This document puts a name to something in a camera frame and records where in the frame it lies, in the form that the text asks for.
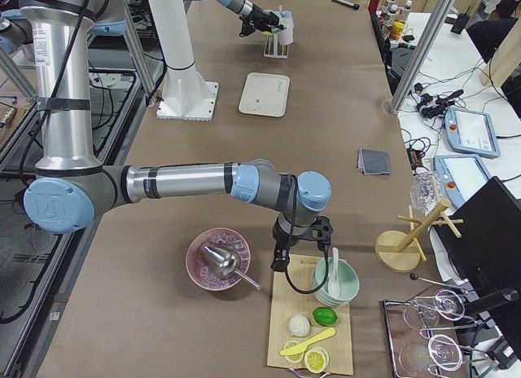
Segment white cup rack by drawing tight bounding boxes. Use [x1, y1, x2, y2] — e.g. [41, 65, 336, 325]
[263, 6, 290, 59]

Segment lemon half slice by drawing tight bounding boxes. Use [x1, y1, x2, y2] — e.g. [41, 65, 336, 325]
[282, 340, 305, 364]

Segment white steamed bun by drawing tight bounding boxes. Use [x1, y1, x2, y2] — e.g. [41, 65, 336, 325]
[288, 314, 311, 337]

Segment wooden mug tree stand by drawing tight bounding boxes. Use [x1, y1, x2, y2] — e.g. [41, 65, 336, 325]
[374, 196, 463, 273]

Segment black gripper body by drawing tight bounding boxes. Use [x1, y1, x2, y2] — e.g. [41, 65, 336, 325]
[239, 5, 267, 37]
[271, 214, 333, 272]

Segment yellow plastic knife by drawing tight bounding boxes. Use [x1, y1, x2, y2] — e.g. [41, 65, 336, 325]
[279, 327, 336, 356]

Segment pink ice bowl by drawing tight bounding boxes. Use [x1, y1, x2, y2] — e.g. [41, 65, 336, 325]
[186, 228, 251, 291]

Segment pink cup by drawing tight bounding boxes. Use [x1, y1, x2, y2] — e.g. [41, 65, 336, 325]
[278, 27, 294, 46]

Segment far teach pendant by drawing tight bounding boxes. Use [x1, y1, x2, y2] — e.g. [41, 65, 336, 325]
[444, 106, 501, 159]

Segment clear glass cup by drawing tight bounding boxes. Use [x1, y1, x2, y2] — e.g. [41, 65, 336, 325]
[410, 171, 446, 214]

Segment teach pendant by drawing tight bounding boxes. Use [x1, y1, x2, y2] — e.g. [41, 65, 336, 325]
[444, 106, 501, 159]
[434, 154, 491, 209]

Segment grey folded cloth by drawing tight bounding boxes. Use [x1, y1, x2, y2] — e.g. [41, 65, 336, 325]
[357, 148, 391, 175]

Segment bamboo cutting board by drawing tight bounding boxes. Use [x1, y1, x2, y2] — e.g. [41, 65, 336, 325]
[267, 255, 354, 376]

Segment cream rabbit tray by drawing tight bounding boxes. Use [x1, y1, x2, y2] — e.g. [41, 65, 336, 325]
[239, 73, 290, 117]

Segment stacked green bowls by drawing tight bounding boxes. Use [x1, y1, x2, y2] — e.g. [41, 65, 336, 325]
[311, 258, 360, 307]

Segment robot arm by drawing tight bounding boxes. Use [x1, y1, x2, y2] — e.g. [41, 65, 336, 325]
[192, 0, 287, 37]
[19, 0, 332, 272]

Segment green cup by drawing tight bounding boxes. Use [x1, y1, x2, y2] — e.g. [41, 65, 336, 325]
[265, 11, 286, 33]

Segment pale green-white cup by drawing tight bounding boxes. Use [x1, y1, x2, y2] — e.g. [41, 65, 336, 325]
[281, 18, 294, 29]

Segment aluminium frame post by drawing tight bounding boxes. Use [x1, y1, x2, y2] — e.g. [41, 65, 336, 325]
[389, 0, 455, 115]

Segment black monitor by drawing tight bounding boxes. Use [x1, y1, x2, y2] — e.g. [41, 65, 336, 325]
[436, 177, 520, 297]

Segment metal ice scoop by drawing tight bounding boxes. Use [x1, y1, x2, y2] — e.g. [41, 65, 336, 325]
[200, 242, 261, 290]

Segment white ceramic spoon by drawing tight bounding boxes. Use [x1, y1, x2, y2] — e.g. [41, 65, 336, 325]
[327, 247, 340, 298]

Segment green lime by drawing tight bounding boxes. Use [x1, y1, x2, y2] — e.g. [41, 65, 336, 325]
[312, 306, 339, 326]

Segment near teach pendant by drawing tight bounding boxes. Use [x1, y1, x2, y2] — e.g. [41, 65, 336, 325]
[434, 154, 491, 209]

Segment black glass holder tray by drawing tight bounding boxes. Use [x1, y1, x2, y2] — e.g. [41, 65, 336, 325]
[381, 288, 520, 377]

